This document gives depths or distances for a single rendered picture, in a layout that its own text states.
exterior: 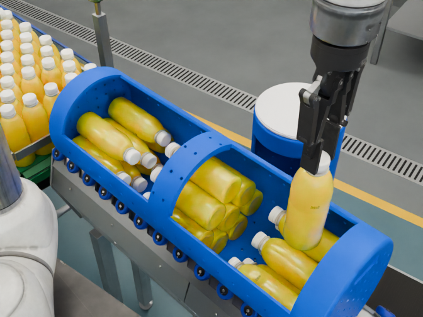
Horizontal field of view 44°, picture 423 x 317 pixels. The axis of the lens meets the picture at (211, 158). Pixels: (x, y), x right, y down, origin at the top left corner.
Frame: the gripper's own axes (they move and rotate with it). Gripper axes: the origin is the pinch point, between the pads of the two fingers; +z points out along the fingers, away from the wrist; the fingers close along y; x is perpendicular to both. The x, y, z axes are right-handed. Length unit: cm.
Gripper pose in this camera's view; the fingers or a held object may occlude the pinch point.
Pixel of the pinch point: (320, 147)
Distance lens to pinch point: 84.0
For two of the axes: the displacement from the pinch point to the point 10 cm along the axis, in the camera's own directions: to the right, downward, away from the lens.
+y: 7.0, -5.0, 5.2
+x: -7.2, -4.8, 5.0
